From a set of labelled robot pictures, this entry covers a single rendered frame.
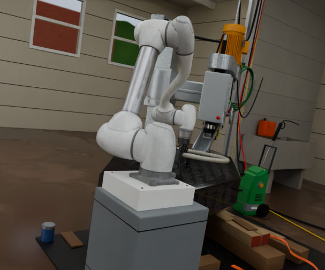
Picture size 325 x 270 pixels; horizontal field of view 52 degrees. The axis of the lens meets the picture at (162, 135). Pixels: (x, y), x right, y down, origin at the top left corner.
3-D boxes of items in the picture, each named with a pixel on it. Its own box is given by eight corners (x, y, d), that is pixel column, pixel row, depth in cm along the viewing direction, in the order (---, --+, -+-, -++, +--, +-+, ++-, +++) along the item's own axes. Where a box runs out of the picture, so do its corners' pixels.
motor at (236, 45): (216, 65, 363) (223, 28, 358) (244, 68, 355) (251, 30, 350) (213, 61, 336) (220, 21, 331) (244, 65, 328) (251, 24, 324)
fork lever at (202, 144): (203, 124, 316) (203, 119, 314) (223, 127, 311) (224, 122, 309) (186, 152, 255) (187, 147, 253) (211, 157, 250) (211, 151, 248)
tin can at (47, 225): (54, 242, 260) (55, 226, 259) (40, 242, 256) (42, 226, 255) (53, 236, 269) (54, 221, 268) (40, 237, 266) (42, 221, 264)
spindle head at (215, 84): (202, 121, 318) (210, 74, 312) (225, 125, 312) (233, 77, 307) (196, 122, 283) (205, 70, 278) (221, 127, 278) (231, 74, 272)
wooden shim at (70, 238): (60, 234, 275) (60, 232, 275) (71, 232, 281) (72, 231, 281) (71, 248, 256) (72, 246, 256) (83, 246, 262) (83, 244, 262)
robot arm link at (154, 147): (166, 174, 146) (173, 126, 144) (129, 166, 152) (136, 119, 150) (176, 169, 162) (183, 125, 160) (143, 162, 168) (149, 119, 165)
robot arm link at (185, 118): (195, 130, 212) (176, 127, 216) (199, 106, 212) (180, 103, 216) (191, 129, 202) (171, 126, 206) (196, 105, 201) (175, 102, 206)
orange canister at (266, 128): (252, 135, 568) (256, 117, 564) (269, 136, 599) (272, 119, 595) (263, 138, 551) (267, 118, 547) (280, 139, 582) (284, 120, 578)
